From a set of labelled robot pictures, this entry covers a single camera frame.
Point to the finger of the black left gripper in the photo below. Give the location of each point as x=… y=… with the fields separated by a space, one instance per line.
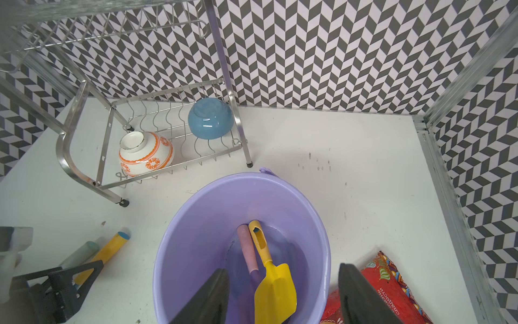
x=70 y=287

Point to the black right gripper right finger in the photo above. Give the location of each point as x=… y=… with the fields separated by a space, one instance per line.
x=360 y=303

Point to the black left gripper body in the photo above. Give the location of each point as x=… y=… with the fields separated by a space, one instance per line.
x=31 y=299

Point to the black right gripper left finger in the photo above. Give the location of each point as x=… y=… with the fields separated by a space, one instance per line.
x=210 y=303

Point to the purple trowel pink handle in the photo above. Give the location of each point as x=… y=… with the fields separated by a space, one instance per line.
x=249 y=251

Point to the blue hand rake yellow handle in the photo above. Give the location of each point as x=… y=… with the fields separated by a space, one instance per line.
x=105 y=254

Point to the yellow plastic scoop shovel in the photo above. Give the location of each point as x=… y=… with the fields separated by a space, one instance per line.
x=275 y=299

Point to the purple plastic bucket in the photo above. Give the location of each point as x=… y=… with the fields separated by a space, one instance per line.
x=202 y=237

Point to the red cookie snack bag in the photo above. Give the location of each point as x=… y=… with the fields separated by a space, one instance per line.
x=385 y=278

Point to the light teal plastic trowel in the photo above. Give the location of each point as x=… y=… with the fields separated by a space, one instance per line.
x=81 y=255

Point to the white orange patterned bowl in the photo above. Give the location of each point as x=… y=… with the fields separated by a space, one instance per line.
x=143 y=152

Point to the blue ceramic bowl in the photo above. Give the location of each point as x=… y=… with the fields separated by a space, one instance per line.
x=210 y=118

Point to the right aluminium corner post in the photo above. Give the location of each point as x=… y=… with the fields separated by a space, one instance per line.
x=469 y=139

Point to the silver wire dish rack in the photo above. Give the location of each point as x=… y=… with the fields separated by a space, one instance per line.
x=93 y=71

